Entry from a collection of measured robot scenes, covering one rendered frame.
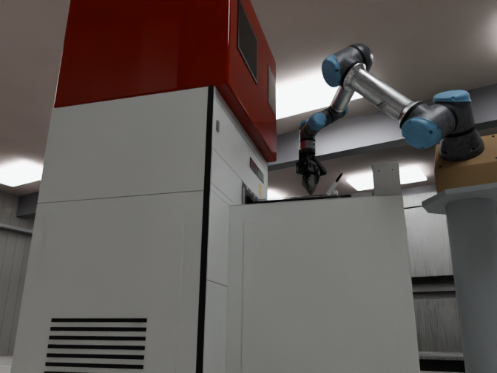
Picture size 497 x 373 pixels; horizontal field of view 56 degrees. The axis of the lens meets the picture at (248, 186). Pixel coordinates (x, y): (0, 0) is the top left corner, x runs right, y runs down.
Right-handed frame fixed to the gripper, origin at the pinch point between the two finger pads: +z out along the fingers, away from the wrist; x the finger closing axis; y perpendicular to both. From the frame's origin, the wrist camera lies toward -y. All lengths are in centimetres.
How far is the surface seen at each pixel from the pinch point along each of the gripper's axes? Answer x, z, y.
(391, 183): 49, 12, 20
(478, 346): 68, 67, 11
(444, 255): -96, -40, -426
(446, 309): -102, 25, -425
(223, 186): 1, 12, 58
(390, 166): 49, 5, 20
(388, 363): 46, 72, 28
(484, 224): 74, 29, 9
